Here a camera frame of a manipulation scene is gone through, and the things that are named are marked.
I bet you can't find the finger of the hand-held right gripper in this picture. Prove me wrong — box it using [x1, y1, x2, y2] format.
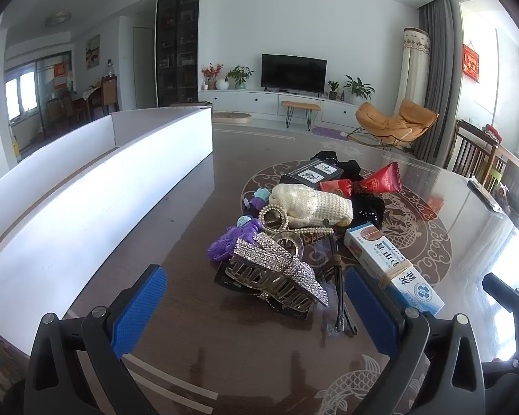
[482, 272, 519, 325]

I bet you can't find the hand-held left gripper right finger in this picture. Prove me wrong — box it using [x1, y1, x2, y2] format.
[344, 266, 487, 415]

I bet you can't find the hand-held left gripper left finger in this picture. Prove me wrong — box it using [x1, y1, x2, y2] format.
[24, 264, 169, 415]

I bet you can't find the blue white medicine box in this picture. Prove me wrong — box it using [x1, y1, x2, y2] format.
[344, 222, 445, 315]

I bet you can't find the large white storage box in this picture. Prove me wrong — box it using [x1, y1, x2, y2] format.
[0, 106, 214, 357]

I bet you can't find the gold beaded hair claw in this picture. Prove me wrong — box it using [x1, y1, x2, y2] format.
[281, 224, 335, 247]

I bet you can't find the purple hair claw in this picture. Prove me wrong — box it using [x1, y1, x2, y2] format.
[207, 220, 264, 263]

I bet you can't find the round silver hair clip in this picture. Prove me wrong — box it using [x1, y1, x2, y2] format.
[270, 231, 304, 264]

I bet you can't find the rhinestone bow hair clip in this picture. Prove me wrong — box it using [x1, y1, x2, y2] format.
[229, 233, 329, 308]

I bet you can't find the large dark hair claw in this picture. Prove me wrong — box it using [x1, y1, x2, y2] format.
[213, 254, 317, 321]

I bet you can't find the cream knit glove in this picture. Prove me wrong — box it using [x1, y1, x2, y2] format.
[268, 184, 354, 228]

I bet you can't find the red cream tube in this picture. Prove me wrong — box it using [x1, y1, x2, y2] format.
[319, 161, 404, 198]

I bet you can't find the round pearl hair clip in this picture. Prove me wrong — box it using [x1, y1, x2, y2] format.
[258, 204, 291, 233]

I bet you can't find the glass patterned desktop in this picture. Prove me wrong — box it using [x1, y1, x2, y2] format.
[0, 123, 519, 415]

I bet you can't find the black flat device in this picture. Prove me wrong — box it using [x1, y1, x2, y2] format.
[466, 178, 508, 215]

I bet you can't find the black studded velvet cloth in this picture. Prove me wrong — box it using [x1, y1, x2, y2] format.
[350, 194, 386, 231]

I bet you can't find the dark wooden chair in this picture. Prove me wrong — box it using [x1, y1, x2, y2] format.
[445, 120, 509, 186]

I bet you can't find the black box with white labels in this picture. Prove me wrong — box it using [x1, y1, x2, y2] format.
[280, 160, 344, 191]

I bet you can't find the purple floor mat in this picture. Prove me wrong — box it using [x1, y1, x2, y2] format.
[311, 126, 351, 140]

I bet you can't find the orange lounge chair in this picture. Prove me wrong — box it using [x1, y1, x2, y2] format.
[348, 99, 439, 153]

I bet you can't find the beige floor mat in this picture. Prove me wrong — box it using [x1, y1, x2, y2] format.
[212, 111, 254, 124]

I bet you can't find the wooden bench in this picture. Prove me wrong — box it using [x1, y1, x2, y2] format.
[281, 101, 322, 131]

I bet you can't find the large leafy potted plant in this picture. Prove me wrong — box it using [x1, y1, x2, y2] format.
[343, 75, 375, 105]

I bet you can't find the grey curtain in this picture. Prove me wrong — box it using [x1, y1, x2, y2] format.
[415, 0, 464, 167]

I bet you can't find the covered standing air conditioner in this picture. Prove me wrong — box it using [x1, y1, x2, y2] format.
[393, 27, 432, 115]

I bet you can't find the white television cabinet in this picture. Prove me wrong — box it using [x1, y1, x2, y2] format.
[198, 89, 364, 124]

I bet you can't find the red flower bouquet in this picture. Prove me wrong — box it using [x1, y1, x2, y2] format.
[201, 63, 224, 91]

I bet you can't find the black television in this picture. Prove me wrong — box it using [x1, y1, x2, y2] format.
[262, 54, 328, 93]

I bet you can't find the green potted plant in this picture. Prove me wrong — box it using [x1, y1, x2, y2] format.
[225, 65, 254, 91]

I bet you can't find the dark display cabinet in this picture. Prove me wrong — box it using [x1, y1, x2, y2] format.
[156, 0, 201, 107]

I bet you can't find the red wall hanging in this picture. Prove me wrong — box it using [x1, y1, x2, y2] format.
[462, 41, 481, 83]

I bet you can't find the framed wall painting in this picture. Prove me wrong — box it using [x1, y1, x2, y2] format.
[85, 35, 101, 70]

